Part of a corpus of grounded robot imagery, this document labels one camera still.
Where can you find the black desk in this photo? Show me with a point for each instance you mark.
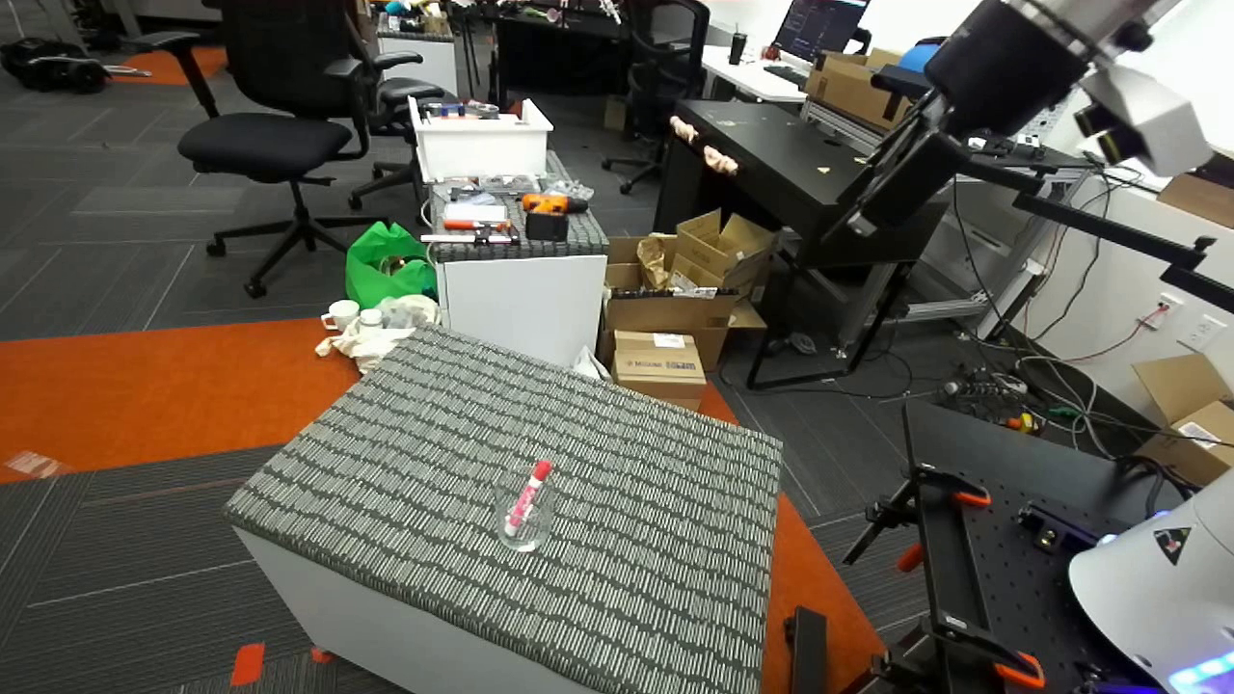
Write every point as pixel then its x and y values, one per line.
pixel 772 159

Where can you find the laptop screen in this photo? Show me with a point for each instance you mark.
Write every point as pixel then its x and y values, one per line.
pixel 820 25

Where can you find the open cardboard box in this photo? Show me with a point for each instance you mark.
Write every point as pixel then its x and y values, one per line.
pixel 707 251

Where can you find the small labelled cardboard box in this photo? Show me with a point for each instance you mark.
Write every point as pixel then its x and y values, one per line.
pixel 658 363

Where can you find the orange black power tool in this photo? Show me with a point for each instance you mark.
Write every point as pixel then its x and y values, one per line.
pixel 544 208

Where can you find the large flat cardboard box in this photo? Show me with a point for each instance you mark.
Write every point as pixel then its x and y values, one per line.
pixel 668 315

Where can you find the black bag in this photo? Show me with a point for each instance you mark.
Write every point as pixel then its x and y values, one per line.
pixel 50 64

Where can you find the black mesh office chair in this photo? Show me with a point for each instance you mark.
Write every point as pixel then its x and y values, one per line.
pixel 662 77

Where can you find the cardboard box with white label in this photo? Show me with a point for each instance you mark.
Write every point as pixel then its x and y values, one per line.
pixel 1190 417

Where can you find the white plastic bags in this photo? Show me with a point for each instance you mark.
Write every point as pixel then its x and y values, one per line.
pixel 370 328

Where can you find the black metal mounting bar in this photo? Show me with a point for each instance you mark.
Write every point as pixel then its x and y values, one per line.
pixel 1121 224

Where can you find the cardboard box on desk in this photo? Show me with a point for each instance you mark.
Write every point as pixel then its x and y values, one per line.
pixel 851 88

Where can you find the green bag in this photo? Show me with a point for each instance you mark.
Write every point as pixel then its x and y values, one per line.
pixel 388 262

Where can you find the red marker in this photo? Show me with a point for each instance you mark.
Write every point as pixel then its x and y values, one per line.
pixel 529 498

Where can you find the white box table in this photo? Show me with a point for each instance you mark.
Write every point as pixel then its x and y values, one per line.
pixel 347 617

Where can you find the black cup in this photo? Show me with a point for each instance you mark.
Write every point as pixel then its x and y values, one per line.
pixel 739 48

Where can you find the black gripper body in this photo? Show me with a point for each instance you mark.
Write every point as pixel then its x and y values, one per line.
pixel 1008 71

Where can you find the white cabinet with patterned top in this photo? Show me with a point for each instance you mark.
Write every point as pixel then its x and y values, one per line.
pixel 522 302

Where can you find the grey patterned table cloth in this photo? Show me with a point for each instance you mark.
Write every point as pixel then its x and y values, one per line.
pixel 515 399

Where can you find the orange black clamp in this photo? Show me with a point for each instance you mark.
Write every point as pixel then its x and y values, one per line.
pixel 984 658
pixel 937 495

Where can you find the black breadboard table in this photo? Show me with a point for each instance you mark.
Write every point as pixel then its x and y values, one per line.
pixel 1014 514

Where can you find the orange floor tape piece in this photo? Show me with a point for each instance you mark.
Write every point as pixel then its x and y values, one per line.
pixel 248 665

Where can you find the white plastic bin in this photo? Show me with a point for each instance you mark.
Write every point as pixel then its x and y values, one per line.
pixel 482 140

